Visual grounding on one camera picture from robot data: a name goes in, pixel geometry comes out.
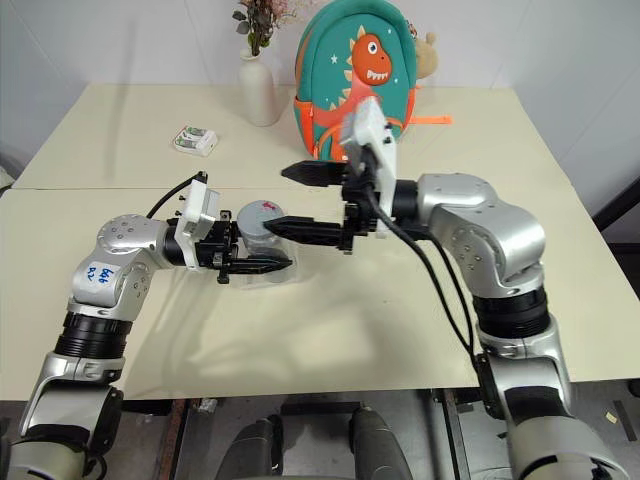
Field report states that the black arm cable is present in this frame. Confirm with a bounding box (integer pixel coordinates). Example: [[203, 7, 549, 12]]
[[357, 149, 490, 374], [146, 171, 210, 220]]

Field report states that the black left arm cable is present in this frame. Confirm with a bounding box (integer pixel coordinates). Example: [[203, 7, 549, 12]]
[[146, 171, 210, 220]]

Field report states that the dried flower bouquet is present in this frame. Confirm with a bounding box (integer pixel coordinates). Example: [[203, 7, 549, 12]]
[[231, 0, 292, 58]]

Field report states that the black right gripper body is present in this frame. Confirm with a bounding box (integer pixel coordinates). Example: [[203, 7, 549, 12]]
[[339, 144, 387, 257]]

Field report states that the beige plush toy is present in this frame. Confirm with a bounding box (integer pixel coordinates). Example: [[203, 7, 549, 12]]
[[412, 30, 442, 81]]

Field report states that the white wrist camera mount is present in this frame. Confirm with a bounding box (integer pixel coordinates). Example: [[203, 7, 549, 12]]
[[174, 180, 221, 269], [338, 97, 400, 240]]

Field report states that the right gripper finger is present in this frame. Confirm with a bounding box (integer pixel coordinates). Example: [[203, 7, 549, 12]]
[[262, 216, 347, 248], [280, 160, 349, 189]]

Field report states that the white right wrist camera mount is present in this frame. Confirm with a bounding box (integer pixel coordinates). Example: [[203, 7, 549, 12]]
[[338, 97, 400, 240]]

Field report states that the dark rounded shape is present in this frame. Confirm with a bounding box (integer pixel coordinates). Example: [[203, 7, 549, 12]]
[[227, 414, 287, 480], [348, 406, 402, 480]]

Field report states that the small white green box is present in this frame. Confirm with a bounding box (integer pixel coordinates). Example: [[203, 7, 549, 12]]
[[172, 125, 220, 158]]

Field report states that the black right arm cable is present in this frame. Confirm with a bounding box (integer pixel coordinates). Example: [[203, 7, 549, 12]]
[[357, 149, 490, 374]]

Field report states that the grey jar lid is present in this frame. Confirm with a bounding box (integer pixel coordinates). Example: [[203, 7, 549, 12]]
[[236, 199, 283, 237]]

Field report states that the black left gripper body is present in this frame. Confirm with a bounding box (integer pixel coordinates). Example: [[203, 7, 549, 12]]
[[197, 221, 241, 286]]

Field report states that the white ceramic vase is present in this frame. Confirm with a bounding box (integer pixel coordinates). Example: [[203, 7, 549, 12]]
[[238, 47, 282, 128]]

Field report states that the clear plastic jar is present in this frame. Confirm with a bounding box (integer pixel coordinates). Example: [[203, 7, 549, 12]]
[[237, 227, 302, 290]]

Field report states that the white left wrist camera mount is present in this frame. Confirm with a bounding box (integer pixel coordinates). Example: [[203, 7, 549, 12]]
[[174, 180, 221, 269]]

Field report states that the green dinosaur backpack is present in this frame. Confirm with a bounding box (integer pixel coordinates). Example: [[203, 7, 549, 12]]
[[292, 0, 454, 162]]

